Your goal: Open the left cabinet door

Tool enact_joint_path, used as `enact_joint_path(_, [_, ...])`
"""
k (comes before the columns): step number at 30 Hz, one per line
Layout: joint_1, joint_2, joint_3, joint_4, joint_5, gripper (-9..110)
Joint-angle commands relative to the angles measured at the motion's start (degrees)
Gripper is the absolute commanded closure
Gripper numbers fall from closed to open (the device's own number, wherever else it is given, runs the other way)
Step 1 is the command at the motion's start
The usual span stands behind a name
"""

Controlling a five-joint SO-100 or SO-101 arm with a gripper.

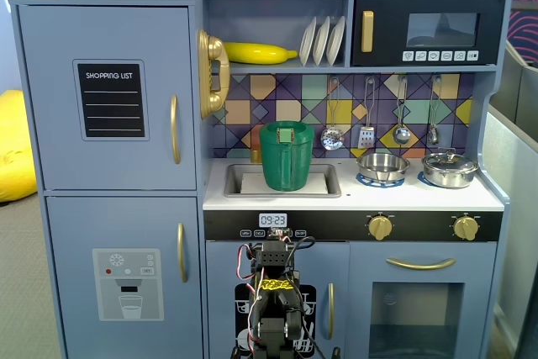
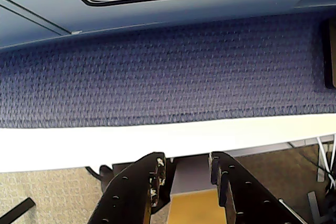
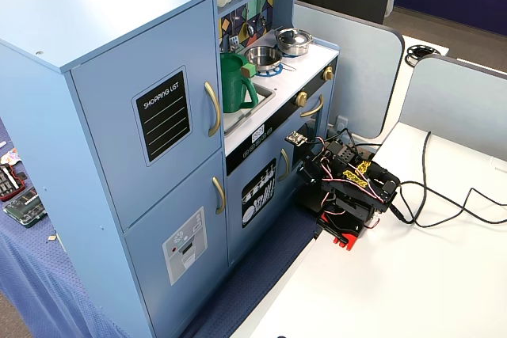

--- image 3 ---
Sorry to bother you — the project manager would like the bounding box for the black cable spool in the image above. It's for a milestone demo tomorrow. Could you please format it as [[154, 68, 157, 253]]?
[[404, 44, 444, 66]]

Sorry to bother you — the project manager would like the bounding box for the black data cable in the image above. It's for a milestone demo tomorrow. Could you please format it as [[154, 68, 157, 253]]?
[[390, 181, 507, 229]]

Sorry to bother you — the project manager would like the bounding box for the steel pot with lid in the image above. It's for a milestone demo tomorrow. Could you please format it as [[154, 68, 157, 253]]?
[[274, 27, 315, 56]]

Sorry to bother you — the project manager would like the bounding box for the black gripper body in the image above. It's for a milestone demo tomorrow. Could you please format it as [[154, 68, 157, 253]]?
[[295, 147, 330, 196]]

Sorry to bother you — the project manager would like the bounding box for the green bit set case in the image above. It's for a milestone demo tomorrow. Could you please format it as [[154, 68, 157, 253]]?
[[2, 189, 48, 229]]

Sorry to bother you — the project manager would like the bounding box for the long gold door handle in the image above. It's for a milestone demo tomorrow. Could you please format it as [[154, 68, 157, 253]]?
[[204, 81, 222, 138]]

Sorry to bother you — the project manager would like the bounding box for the short gold fridge handle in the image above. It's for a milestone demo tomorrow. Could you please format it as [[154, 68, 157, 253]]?
[[212, 176, 227, 215]]

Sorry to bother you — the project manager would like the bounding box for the blue door with dispenser print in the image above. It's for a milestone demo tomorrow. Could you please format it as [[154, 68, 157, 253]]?
[[122, 150, 230, 337]]

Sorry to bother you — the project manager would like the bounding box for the red tool case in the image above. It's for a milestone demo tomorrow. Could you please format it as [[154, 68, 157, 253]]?
[[0, 162, 27, 203]]

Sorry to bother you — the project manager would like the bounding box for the gold oven door handle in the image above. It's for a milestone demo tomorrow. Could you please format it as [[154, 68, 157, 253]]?
[[299, 94, 325, 118]]

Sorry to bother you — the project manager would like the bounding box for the open steel pot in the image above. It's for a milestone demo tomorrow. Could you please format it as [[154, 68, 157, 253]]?
[[243, 44, 296, 74]]

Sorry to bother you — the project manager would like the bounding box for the black power cable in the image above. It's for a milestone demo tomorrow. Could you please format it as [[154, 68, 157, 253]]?
[[398, 131, 433, 225]]

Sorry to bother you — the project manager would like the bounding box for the gold dishwasher door handle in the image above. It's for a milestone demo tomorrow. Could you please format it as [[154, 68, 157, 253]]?
[[278, 149, 291, 183]]

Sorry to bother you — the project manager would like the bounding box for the small wrist camera board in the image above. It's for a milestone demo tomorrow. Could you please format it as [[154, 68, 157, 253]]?
[[284, 131, 308, 147]]

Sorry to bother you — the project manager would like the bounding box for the large grey desk divider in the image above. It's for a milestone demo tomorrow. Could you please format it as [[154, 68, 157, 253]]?
[[292, 0, 406, 141]]

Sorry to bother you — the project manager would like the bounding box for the red table clamp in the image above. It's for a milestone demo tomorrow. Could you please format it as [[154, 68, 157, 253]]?
[[318, 211, 364, 252]]

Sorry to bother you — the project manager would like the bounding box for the blue burner grate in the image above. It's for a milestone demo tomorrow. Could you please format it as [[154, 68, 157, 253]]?
[[255, 63, 284, 78]]

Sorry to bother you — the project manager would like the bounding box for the blue toy kitchen body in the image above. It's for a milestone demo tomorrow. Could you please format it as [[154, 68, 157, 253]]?
[[0, 0, 341, 338]]

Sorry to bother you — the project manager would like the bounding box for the green plastic pitcher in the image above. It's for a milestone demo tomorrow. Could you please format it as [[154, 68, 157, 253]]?
[[219, 51, 261, 114]]

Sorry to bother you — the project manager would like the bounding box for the blue door with shopping list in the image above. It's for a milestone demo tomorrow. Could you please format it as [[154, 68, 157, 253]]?
[[70, 0, 223, 232]]

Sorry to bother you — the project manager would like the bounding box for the small grey desk divider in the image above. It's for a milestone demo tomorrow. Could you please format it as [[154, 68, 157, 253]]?
[[398, 54, 507, 161]]

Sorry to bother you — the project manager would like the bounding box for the colourful patterned item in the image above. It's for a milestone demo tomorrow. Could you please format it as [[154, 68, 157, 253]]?
[[0, 147, 23, 167]]

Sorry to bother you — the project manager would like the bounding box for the grey toy sink basin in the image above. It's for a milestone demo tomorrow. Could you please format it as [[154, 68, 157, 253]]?
[[223, 82, 276, 137]]

